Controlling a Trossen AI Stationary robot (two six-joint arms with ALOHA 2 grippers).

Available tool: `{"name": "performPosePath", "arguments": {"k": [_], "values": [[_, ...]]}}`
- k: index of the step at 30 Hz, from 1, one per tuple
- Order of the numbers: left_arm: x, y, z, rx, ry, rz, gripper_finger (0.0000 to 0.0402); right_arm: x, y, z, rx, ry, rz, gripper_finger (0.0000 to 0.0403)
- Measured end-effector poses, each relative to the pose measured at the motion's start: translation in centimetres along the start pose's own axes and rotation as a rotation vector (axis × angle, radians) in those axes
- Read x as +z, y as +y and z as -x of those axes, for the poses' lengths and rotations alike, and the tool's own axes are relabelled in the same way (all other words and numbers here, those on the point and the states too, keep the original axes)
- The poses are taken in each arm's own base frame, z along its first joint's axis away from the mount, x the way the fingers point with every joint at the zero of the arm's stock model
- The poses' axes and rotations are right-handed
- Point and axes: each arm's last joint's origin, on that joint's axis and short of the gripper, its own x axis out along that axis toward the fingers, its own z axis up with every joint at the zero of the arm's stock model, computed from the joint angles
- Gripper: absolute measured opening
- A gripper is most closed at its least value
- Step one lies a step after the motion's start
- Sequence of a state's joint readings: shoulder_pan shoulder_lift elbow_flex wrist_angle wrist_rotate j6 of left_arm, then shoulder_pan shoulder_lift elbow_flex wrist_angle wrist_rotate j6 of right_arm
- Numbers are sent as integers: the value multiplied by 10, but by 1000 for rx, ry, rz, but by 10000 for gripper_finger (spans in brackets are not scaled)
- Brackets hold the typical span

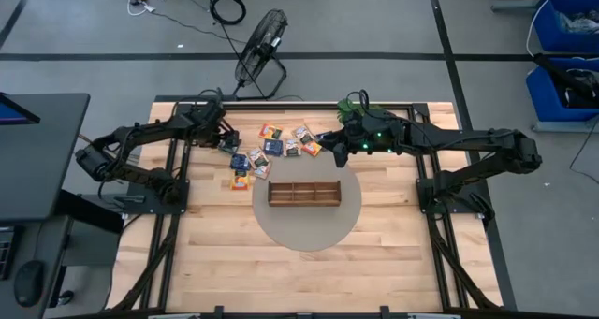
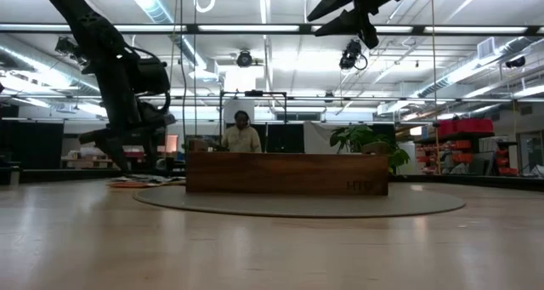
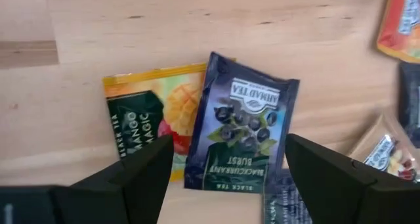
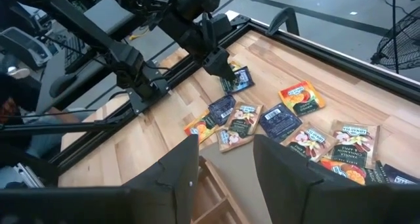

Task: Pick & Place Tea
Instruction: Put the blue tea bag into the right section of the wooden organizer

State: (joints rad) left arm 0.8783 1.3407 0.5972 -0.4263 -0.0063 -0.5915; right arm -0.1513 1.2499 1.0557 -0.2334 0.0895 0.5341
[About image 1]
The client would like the dark blue tea bag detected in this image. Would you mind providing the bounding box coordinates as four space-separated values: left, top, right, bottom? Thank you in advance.
229 152 252 171
217 136 241 154
262 138 285 157

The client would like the black aluminium table frame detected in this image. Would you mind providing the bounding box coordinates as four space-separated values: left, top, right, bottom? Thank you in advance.
106 94 519 319

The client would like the wooden tea organizer box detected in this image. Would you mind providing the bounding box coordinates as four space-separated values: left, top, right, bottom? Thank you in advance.
267 180 343 209

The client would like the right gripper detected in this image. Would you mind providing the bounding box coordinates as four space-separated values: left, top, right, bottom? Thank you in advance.
316 110 404 169

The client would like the black keyboard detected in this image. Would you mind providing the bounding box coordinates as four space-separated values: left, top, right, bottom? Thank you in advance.
0 227 15 282

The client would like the black floor fan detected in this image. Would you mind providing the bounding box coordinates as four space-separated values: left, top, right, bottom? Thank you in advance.
233 8 289 101

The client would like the round grey mat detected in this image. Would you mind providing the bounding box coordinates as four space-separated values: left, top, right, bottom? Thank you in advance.
251 152 363 253

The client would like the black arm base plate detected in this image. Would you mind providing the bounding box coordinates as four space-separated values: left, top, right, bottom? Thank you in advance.
124 178 191 216
416 177 486 216

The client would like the coiled black cable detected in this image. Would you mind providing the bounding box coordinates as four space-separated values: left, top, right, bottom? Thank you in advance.
209 0 247 26

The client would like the black desk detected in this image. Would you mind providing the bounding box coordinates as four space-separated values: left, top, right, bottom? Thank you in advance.
0 93 92 223

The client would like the black computer mouse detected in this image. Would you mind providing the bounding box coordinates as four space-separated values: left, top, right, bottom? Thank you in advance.
12 259 47 310

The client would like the tilted desk monitor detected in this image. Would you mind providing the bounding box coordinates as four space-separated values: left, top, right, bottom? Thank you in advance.
0 92 41 126

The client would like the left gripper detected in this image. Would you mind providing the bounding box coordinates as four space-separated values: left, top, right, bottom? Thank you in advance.
198 107 242 151

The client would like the grey desk surface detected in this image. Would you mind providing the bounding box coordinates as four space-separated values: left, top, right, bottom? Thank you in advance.
0 215 71 319

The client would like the orange mango tea bag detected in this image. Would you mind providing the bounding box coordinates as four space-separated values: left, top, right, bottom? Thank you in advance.
301 139 323 158
258 123 285 141
229 169 251 192

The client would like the blue plastic storage bin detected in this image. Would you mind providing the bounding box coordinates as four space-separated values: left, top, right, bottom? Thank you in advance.
525 56 599 123
533 0 599 53

